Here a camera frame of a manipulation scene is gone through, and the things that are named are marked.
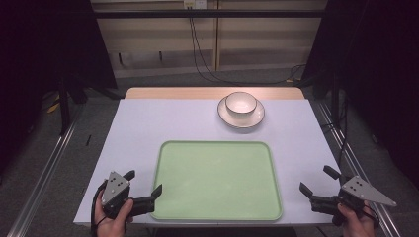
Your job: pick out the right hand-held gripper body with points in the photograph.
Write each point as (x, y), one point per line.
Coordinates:
(362, 192)

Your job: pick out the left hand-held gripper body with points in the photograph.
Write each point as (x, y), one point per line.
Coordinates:
(115, 191)

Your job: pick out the person's right hand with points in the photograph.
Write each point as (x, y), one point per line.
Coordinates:
(359, 225)

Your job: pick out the person's left hand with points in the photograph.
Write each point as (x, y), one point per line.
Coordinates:
(112, 227)

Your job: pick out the small black floor item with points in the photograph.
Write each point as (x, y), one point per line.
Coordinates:
(88, 140)

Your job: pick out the green plastic tray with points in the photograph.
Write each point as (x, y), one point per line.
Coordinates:
(217, 181)

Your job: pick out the white table cover sheet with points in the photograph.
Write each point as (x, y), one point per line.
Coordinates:
(164, 121)

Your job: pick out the black metal stand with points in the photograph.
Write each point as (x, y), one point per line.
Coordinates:
(64, 112)
(335, 98)

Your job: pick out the white plate with dark rim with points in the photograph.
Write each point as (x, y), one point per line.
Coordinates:
(242, 122)

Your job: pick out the yellow floor item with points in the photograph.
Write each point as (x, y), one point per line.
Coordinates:
(53, 107)

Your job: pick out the white bowl with dark rim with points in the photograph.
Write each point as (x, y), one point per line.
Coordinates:
(240, 103)

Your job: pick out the black curtain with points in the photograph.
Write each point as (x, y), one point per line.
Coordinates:
(33, 65)
(378, 65)

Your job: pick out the metal floor rail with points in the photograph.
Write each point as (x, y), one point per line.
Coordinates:
(355, 162)
(39, 187)

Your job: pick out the black horizontal frame bar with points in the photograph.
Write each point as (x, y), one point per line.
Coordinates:
(263, 14)

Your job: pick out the white wall power outlet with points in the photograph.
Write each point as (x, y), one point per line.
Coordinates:
(199, 4)

